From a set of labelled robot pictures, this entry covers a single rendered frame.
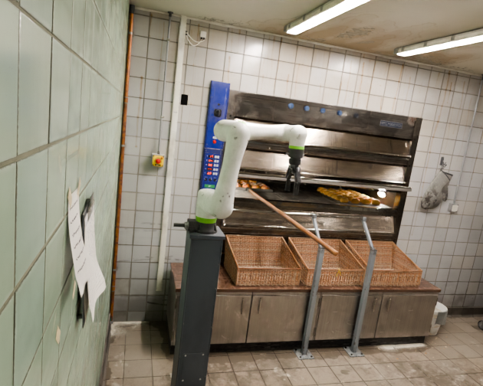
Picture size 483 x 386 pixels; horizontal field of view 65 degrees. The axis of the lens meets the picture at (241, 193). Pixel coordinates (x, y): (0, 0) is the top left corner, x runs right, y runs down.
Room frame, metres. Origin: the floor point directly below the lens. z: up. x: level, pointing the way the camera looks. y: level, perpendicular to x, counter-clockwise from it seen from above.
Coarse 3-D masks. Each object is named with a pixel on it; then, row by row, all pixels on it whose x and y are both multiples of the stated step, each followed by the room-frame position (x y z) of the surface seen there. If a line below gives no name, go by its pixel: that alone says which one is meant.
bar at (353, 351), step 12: (312, 216) 3.13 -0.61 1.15; (324, 216) 3.16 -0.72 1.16; (336, 216) 3.19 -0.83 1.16; (348, 216) 3.23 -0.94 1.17; (360, 216) 3.27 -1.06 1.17; (372, 252) 3.05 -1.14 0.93; (372, 264) 3.05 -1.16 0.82; (312, 288) 2.93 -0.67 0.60; (312, 300) 2.92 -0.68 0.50; (360, 300) 3.08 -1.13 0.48; (312, 312) 2.92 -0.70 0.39; (360, 312) 3.05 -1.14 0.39; (360, 324) 3.05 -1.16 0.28; (300, 348) 3.00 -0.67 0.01; (348, 348) 3.10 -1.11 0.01
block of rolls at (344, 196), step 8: (320, 192) 4.25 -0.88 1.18; (328, 192) 4.14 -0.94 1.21; (336, 192) 4.19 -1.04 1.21; (344, 192) 4.25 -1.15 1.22; (352, 192) 4.34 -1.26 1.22; (344, 200) 3.81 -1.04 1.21; (352, 200) 3.84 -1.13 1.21; (360, 200) 3.96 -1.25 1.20; (368, 200) 3.89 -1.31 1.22; (376, 200) 3.93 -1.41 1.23
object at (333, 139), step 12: (240, 120) 3.35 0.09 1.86; (252, 120) 3.38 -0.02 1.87; (264, 120) 3.42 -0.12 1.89; (312, 132) 3.53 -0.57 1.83; (324, 132) 3.56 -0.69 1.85; (336, 132) 3.60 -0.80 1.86; (348, 132) 3.64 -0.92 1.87; (360, 132) 3.68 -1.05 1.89; (288, 144) 3.42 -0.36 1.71; (312, 144) 3.47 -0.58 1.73; (324, 144) 3.53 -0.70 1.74; (336, 144) 3.57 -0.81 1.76; (348, 144) 3.61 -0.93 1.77; (360, 144) 3.65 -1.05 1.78; (372, 144) 3.69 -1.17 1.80; (384, 144) 3.73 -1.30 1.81; (396, 144) 3.77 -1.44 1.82; (408, 144) 3.81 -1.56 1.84; (396, 156) 3.73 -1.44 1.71; (408, 156) 3.75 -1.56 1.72
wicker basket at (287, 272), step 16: (240, 240) 3.30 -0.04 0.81; (256, 240) 3.35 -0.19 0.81; (272, 240) 3.40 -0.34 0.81; (240, 256) 3.28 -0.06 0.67; (256, 256) 3.32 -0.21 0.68; (272, 256) 3.37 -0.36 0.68; (288, 256) 3.25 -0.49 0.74; (240, 272) 2.84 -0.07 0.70; (256, 272) 2.88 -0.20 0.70; (272, 272) 2.92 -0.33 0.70; (288, 272) 2.96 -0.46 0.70
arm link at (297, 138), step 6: (288, 126) 2.36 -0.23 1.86; (294, 126) 2.30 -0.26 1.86; (300, 126) 2.29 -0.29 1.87; (288, 132) 2.31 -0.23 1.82; (294, 132) 2.27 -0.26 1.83; (300, 132) 2.27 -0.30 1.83; (306, 132) 2.29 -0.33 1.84; (288, 138) 2.32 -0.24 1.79; (294, 138) 2.27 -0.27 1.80; (300, 138) 2.27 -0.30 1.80; (306, 138) 2.31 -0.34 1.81; (294, 144) 2.28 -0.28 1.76; (300, 144) 2.28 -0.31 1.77
